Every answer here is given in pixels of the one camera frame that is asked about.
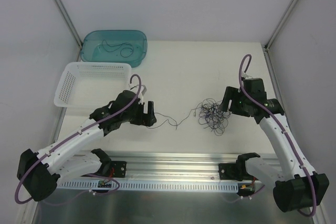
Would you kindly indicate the white perforated plastic basket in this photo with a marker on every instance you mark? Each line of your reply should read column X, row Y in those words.
column 91, row 84

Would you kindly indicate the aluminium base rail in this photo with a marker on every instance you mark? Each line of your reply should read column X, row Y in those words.
column 173, row 167

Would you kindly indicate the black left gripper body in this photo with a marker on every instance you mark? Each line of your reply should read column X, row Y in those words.
column 143, row 116

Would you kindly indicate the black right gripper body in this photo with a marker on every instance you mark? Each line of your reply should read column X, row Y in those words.
column 232, row 100

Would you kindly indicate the white slotted cable duct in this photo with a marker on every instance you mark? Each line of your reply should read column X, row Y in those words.
column 142, row 185

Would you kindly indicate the left aluminium frame post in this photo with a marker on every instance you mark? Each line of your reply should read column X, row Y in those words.
column 63, row 11

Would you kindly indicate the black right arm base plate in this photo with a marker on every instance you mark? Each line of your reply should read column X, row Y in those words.
column 233, row 171

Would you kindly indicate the aluminium frame post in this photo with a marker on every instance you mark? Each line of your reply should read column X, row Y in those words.
column 285, row 16
column 63, row 11

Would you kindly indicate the right aluminium frame post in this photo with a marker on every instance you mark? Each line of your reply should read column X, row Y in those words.
column 285, row 16

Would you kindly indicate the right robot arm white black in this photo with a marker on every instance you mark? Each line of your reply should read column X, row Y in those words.
column 297, row 185

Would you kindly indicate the teal translucent plastic tub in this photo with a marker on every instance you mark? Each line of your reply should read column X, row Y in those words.
column 115, row 46

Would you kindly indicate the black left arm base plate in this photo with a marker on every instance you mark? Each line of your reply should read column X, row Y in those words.
column 117, row 169

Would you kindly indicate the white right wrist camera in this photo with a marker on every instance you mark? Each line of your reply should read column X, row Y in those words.
column 246, row 76

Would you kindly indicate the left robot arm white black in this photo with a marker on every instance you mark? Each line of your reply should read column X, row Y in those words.
column 41, row 172

